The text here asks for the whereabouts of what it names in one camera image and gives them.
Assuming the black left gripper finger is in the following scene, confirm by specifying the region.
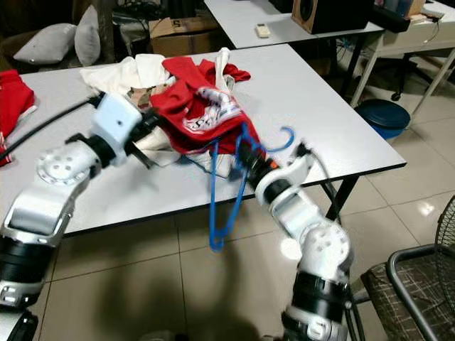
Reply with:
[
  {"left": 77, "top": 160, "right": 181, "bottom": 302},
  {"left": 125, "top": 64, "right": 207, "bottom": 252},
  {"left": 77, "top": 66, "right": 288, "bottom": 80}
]
[{"left": 127, "top": 142, "right": 156, "bottom": 170}]

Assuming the red polo shirt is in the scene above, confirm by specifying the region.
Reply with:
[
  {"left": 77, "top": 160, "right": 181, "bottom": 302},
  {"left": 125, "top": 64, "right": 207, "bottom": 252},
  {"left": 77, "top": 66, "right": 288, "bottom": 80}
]
[{"left": 151, "top": 55, "right": 262, "bottom": 157}]

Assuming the blue wire hanger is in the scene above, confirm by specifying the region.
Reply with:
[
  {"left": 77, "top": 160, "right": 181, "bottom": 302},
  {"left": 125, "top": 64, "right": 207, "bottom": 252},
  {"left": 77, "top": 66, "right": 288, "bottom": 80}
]
[{"left": 208, "top": 122, "right": 296, "bottom": 253}]

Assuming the white crumpled t-shirt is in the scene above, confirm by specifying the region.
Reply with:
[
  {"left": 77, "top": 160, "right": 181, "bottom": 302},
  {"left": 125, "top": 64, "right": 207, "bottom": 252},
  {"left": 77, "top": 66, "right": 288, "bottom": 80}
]
[{"left": 135, "top": 128, "right": 239, "bottom": 175}]

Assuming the white garment strip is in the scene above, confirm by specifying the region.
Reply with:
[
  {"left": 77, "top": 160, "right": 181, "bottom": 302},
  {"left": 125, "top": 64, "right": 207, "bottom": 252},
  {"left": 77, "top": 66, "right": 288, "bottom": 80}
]
[{"left": 213, "top": 47, "right": 232, "bottom": 90}]

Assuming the open cardboard box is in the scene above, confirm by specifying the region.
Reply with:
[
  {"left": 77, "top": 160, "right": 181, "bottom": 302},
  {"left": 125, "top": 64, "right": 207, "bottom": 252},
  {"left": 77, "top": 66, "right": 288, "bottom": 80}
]
[{"left": 149, "top": 16, "right": 218, "bottom": 54}]

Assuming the narrow grey pillow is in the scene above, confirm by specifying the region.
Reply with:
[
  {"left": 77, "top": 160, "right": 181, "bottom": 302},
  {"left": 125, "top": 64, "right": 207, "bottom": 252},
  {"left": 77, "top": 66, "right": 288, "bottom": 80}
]
[{"left": 75, "top": 6, "right": 100, "bottom": 67}]

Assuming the large grey pillow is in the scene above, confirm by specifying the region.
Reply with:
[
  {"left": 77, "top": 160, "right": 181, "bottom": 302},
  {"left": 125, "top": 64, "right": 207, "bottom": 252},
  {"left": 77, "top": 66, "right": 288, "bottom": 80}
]
[{"left": 13, "top": 23, "right": 77, "bottom": 65}]

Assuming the white desk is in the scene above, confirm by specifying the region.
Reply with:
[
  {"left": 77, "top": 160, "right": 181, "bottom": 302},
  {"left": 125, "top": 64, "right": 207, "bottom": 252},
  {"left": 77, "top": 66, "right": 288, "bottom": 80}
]
[{"left": 204, "top": 0, "right": 385, "bottom": 100}]

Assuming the red white-trimmed shirt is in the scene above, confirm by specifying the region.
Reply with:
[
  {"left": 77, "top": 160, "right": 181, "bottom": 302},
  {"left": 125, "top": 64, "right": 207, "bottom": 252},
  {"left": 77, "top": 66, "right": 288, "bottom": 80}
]
[{"left": 0, "top": 69, "right": 38, "bottom": 168}]

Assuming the wooden speaker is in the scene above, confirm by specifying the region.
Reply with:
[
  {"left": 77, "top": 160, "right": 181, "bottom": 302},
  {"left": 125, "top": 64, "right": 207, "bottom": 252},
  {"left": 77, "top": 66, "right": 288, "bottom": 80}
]
[{"left": 291, "top": 0, "right": 374, "bottom": 35}]

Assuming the metal-framed patterned chair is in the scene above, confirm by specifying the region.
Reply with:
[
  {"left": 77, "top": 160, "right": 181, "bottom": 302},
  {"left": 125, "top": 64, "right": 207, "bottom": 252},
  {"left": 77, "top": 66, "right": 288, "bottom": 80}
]
[{"left": 348, "top": 245, "right": 455, "bottom": 341}]

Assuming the black bar speaker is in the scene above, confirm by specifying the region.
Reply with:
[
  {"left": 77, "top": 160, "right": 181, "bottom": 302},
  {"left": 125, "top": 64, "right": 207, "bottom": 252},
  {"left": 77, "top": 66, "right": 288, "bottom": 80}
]
[{"left": 373, "top": 6, "right": 413, "bottom": 33}]

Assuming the black fan grille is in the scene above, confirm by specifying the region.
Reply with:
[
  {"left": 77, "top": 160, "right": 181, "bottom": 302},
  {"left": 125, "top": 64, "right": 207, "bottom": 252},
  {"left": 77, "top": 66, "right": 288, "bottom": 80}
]
[{"left": 434, "top": 195, "right": 455, "bottom": 278}]

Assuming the white folding table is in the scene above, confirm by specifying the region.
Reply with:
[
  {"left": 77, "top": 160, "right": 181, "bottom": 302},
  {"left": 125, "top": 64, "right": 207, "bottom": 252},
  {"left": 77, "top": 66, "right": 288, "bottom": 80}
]
[{"left": 352, "top": 11, "right": 455, "bottom": 118}]

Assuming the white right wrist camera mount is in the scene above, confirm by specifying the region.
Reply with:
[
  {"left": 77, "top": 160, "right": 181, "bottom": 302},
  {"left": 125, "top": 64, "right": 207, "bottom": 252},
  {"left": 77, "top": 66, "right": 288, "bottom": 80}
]
[{"left": 256, "top": 146, "right": 317, "bottom": 207}]

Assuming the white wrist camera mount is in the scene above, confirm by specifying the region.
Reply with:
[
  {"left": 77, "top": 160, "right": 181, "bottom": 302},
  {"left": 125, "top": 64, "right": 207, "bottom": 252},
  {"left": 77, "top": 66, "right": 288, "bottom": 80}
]
[
  {"left": 256, "top": 146, "right": 317, "bottom": 207},
  {"left": 92, "top": 92, "right": 144, "bottom": 146}
]

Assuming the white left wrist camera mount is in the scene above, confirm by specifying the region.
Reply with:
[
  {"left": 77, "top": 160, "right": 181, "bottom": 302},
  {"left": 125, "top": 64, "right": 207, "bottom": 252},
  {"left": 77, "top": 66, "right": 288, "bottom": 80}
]
[{"left": 92, "top": 92, "right": 144, "bottom": 146}]

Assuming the white table black frame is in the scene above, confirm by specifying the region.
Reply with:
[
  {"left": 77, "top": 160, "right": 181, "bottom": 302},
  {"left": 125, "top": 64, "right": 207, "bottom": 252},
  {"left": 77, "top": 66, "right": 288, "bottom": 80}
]
[{"left": 0, "top": 43, "right": 407, "bottom": 239}]

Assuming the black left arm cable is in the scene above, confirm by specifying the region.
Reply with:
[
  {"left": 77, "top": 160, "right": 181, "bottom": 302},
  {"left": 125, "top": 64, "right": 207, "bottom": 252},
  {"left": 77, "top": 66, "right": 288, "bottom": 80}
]
[{"left": 0, "top": 94, "right": 107, "bottom": 158}]

